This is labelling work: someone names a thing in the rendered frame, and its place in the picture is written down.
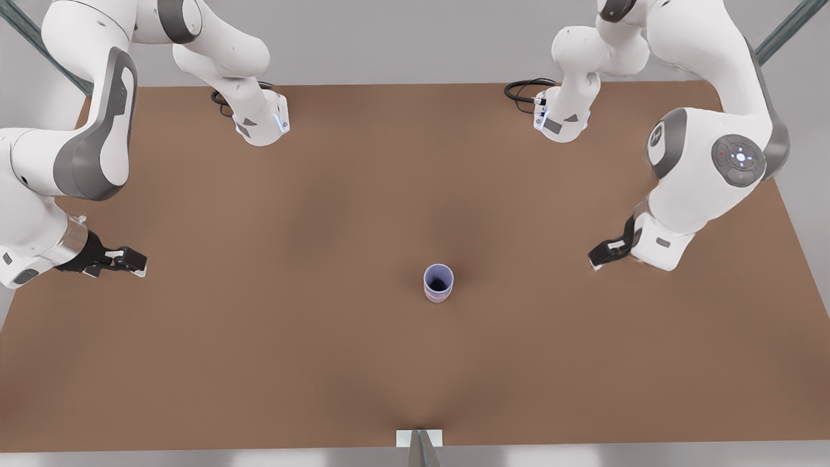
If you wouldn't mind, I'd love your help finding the purple cup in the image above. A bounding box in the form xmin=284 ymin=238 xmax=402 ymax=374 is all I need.
xmin=423 ymin=263 xmax=455 ymax=297

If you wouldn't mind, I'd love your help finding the black cable loop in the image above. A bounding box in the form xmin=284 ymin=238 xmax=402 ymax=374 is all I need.
xmin=211 ymin=81 xmax=275 ymax=119
xmin=504 ymin=78 xmax=560 ymax=115

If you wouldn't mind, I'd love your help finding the silver frame post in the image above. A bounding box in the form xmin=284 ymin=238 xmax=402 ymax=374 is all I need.
xmin=754 ymin=0 xmax=830 ymax=66
xmin=407 ymin=430 xmax=442 ymax=467
xmin=0 ymin=0 xmax=95 ymax=97

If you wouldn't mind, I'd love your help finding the silver post foot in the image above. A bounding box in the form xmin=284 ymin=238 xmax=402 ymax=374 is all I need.
xmin=396 ymin=428 xmax=445 ymax=449

